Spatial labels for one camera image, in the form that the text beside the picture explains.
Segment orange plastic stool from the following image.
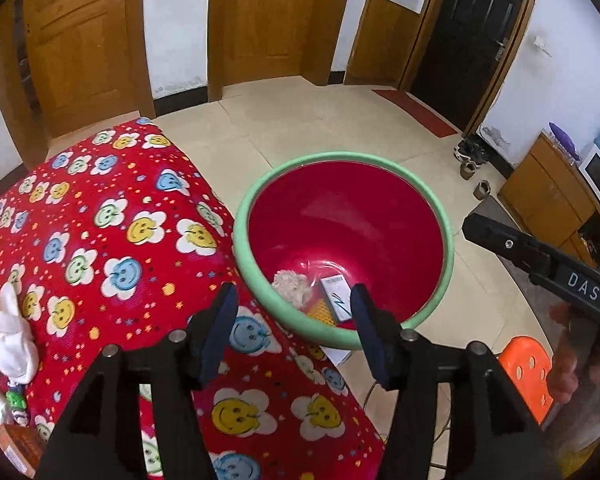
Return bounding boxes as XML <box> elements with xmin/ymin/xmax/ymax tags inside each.
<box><xmin>497</xmin><ymin>336</ymin><xmax>555</xmax><ymax>426</ymax></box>

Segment white appliance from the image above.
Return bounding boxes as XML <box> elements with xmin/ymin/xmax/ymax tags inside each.
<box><xmin>579</xmin><ymin>142</ymin><xmax>600</xmax><ymax>209</ymax></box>

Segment wooden cabinet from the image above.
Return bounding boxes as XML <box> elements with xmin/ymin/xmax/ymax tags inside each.
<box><xmin>497</xmin><ymin>132</ymin><xmax>600</xmax><ymax>267</ymax></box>

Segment white paper sheet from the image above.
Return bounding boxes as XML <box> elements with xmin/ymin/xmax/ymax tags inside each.
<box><xmin>325</xmin><ymin>347</ymin><xmax>354</xmax><ymax>367</ymax></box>

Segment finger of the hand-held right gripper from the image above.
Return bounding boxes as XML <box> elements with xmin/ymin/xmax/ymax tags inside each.
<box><xmin>462</xmin><ymin>212</ymin><xmax>554</xmax><ymax>282</ymax></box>

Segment small white and blue box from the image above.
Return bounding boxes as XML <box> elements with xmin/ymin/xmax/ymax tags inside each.
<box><xmin>319</xmin><ymin>275</ymin><xmax>354</xmax><ymax>324</ymax></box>

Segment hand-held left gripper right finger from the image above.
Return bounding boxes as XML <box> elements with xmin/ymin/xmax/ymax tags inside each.
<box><xmin>349</xmin><ymin>282</ymin><xmax>566</xmax><ymax>480</ymax></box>

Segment red doormat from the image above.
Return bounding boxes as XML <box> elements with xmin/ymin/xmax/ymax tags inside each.
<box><xmin>371</xmin><ymin>89</ymin><xmax>460</xmax><ymax>138</ymax></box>

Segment purple bag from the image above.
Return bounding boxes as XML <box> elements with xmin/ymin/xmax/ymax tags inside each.
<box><xmin>549</xmin><ymin>121</ymin><xmax>580</xmax><ymax>161</ymax></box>

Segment small wooden panel door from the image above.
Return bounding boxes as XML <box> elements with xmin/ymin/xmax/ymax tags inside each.
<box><xmin>344</xmin><ymin>0</ymin><xmax>423</xmax><ymax>88</ymax></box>

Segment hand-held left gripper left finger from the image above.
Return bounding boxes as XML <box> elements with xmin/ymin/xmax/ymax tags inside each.
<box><xmin>34</xmin><ymin>282</ymin><xmax>240</xmax><ymax>480</ymax></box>

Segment white crumpled cloth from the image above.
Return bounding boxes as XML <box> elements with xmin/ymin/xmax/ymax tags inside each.
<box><xmin>0</xmin><ymin>282</ymin><xmax>40</xmax><ymax>386</ymax></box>

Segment red basin with green rim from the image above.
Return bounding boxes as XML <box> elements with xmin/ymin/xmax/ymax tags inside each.
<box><xmin>232</xmin><ymin>151</ymin><xmax>455</xmax><ymax>351</ymax></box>

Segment brown cardboard box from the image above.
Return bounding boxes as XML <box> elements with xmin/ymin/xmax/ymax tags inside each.
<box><xmin>0</xmin><ymin>422</ymin><xmax>46</xmax><ymax>479</ymax></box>

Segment black shoes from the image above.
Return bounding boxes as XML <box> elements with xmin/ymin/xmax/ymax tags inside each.
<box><xmin>454</xmin><ymin>137</ymin><xmax>489</xmax><ymax>163</ymax></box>

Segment orange mesh scrap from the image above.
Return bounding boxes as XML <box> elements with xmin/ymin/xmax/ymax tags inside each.
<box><xmin>307</xmin><ymin>298</ymin><xmax>334</xmax><ymax>327</ymax></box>

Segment crumpled white tissue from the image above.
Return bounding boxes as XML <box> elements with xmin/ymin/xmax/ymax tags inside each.
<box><xmin>271</xmin><ymin>270</ymin><xmax>313</xmax><ymax>307</ymax></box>

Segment red flower-print tablecloth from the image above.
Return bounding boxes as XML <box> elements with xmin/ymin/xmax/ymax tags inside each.
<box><xmin>0</xmin><ymin>116</ymin><xmax>386</xmax><ymax>480</ymax></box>

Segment person's right hand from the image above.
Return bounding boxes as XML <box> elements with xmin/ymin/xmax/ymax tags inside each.
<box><xmin>549</xmin><ymin>305</ymin><xmax>582</xmax><ymax>407</ymax></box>

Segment green and white wrapper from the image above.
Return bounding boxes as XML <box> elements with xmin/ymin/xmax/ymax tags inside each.
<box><xmin>6</xmin><ymin>380</ymin><xmax>31</xmax><ymax>428</ymax></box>

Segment black metal door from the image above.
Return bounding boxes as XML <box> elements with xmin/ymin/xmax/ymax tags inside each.
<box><xmin>410</xmin><ymin>0</ymin><xmax>531</xmax><ymax>131</ymax></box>

